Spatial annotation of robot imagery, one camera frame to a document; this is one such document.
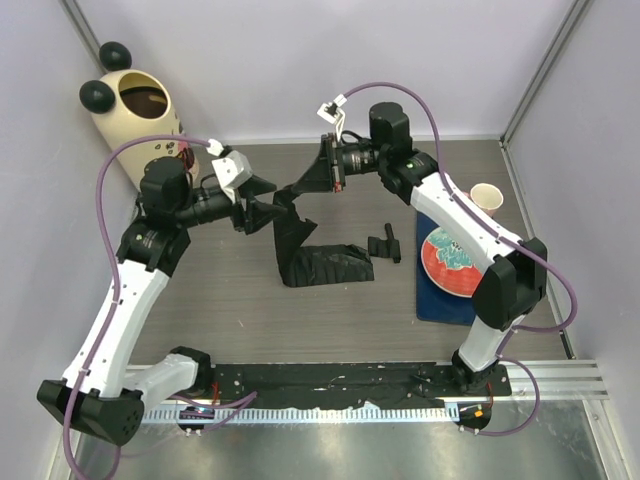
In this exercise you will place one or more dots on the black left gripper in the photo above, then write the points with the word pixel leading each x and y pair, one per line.
pixel 256 213

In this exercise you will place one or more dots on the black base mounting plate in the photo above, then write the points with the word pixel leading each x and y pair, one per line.
pixel 338 386

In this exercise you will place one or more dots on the pink ceramic mug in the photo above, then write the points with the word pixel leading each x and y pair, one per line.
pixel 487 197

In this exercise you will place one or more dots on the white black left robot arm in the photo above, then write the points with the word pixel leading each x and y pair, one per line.
pixel 95 396

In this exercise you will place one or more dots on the black trash bag roll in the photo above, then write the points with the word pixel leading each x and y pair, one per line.
pixel 388 248

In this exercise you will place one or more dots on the white slotted cable duct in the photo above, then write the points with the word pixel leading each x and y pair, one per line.
pixel 179 413

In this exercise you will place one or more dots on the red teal floral plate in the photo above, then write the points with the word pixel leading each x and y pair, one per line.
pixel 447 265

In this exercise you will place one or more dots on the aluminium frame rail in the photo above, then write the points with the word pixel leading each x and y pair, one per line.
pixel 557 380

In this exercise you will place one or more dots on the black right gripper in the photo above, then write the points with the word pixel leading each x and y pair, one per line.
pixel 323 175

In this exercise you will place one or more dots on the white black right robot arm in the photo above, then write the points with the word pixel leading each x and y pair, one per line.
pixel 513 278

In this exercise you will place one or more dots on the dark blue tray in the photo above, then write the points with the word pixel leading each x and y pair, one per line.
pixel 433 304

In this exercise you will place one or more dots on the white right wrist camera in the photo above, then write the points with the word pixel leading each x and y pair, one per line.
pixel 333 113

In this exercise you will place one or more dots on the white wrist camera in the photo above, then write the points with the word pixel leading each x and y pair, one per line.
pixel 333 113
pixel 232 169

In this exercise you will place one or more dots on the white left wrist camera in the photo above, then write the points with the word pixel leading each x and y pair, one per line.
pixel 232 169

